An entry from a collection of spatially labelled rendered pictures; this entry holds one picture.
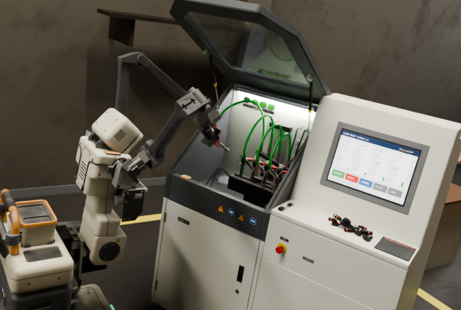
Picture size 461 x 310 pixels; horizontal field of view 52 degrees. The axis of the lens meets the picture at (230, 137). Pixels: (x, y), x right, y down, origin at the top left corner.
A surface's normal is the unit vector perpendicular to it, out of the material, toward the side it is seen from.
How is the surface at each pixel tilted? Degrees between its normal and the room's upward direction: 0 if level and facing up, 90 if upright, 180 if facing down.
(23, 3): 90
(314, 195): 76
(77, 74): 90
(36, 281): 90
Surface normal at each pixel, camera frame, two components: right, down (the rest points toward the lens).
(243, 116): -0.54, 0.14
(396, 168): -0.49, -0.08
